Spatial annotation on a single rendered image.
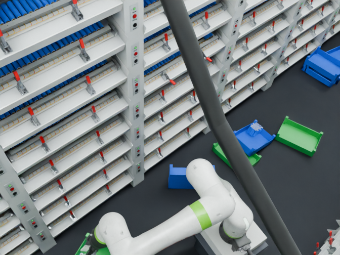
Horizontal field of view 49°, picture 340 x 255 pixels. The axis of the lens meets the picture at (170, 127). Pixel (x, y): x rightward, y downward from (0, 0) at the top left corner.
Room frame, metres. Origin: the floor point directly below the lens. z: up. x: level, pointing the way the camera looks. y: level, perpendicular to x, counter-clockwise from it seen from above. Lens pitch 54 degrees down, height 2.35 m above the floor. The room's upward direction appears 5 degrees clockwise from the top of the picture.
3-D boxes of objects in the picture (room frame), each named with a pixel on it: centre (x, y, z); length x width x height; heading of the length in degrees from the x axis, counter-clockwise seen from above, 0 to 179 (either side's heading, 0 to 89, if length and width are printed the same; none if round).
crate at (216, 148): (1.50, -0.50, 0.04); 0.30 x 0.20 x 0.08; 46
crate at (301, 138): (1.70, -0.99, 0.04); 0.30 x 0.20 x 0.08; 64
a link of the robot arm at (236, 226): (0.78, -0.39, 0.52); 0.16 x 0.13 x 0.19; 32
